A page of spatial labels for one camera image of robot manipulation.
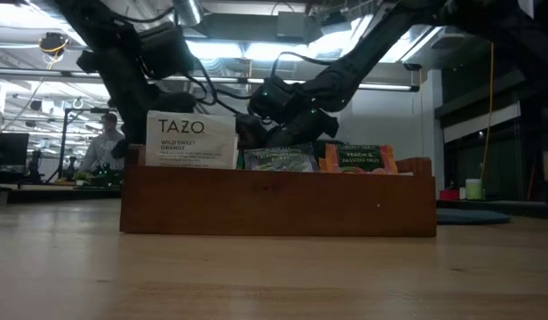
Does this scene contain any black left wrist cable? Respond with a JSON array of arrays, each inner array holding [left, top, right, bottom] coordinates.
[[184, 57, 257, 117]]

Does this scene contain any pale green cup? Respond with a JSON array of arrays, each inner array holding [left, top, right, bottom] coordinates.
[[465, 178, 484, 201]]

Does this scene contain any yellow ceiling cable reel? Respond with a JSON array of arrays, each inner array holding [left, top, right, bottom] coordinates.
[[37, 31, 70, 59]]

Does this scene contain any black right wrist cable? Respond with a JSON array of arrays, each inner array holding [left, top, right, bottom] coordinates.
[[270, 51, 333, 80]]

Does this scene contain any black computer monitor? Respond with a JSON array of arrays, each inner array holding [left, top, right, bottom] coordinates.
[[0, 132, 30, 170]]

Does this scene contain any dark blackcurrant tea packet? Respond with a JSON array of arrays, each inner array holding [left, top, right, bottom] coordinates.
[[242, 145, 320, 173]]

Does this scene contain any wooden three-compartment tea box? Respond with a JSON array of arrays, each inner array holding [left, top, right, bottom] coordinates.
[[119, 144, 438, 238]]

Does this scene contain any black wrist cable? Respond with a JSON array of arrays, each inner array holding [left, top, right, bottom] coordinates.
[[184, 57, 257, 117], [270, 51, 333, 80]]

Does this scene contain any ceiling light strip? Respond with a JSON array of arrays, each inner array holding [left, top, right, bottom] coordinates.
[[0, 68, 106, 82], [246, 77, 420, 92]]

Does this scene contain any black frame stand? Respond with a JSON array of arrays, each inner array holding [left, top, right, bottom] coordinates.
[[58, 108, 113, 181]]

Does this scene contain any orange peach tea packet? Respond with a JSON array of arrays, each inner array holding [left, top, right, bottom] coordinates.
[[318, 142, 399, 175]]

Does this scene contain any yellow hanging cable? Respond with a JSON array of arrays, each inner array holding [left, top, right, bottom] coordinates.
[[480, 42, 496, 180]]

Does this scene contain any dark round plate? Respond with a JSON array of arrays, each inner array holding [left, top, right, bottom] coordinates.
[[436, 208, 512, 226]]

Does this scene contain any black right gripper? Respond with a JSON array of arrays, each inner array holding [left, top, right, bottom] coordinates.
[[235, 75, 341, 150]]

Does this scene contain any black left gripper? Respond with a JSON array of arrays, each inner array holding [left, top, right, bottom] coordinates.
[[153, 91, 198, 115]]

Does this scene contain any person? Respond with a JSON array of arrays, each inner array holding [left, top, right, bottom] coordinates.
[[79, 112, 126, 175]]

